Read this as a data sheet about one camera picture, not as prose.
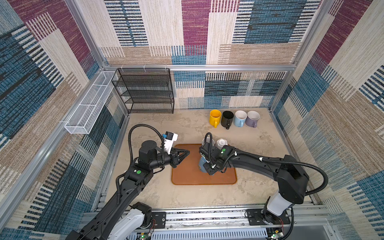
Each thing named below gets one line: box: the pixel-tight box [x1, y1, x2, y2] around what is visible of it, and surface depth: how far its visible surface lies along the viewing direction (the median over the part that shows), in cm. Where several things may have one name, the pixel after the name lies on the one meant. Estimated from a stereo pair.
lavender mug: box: [245, 110, 261, 128], surface depth 108 cm
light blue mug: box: [234, 110, 248, 128], surface depth 107 cm
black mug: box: [221, 110, 234, 130], surface depth 107 cm
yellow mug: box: [209, 109, 222, 129], surface depth 107 cm
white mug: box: [217, 138, 228, 150], surface depth 91 cm
